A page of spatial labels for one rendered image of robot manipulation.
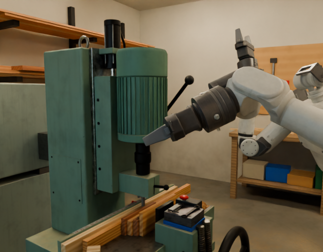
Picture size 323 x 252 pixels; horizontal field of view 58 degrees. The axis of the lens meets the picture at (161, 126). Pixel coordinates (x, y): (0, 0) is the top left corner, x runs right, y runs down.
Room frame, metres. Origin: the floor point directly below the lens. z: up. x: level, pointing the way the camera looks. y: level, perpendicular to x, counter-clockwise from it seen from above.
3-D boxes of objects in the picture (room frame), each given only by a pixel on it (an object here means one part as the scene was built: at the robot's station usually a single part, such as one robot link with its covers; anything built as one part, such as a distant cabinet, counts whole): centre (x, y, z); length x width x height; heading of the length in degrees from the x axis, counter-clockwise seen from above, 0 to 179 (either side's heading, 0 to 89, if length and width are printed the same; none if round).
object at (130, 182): (1.03, 0.08, 1.03); 0.14 x 0.07 x 0.09; 56
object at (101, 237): (1.05, 0.05, 0.92); 0.62 x 0.02 x 0.04; 146
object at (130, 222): (0.98, 0.05, 0.92); 0.19 x 0.02 x 0.05; 146
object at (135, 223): (0.97, 0.03, 0.93); 0.19 x 0.02 x 0.05; 146
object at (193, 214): (0.89, -0.08, 0.99); 0.13 x 0.11 x 0.06; 146
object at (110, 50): (1.10, 0.18, 1.54); 0.08 x 0.08 x 0.17; 56
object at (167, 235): (0.88, -0.07, 0.91); 0.15 x 0.14 x 0.09; 146
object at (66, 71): (1.18, 0.31, 1.16); 0.22 x 0.22 x 0.72; 56
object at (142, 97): (1.02, 0.07, 1.35); 0.18 x 0.18 x 0.31
